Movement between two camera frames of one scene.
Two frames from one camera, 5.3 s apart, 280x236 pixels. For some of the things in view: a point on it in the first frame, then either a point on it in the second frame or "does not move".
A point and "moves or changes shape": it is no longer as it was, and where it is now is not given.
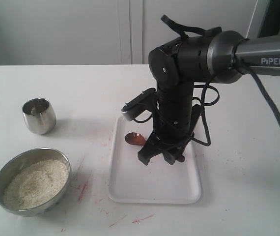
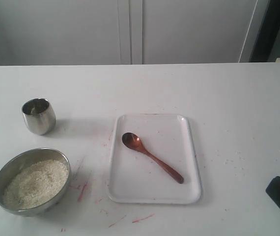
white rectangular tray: (131, 181) does not move
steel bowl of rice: (32, 182) does not move
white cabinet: (61, 32) does not move
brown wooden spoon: (135, 138) moves or changes shape
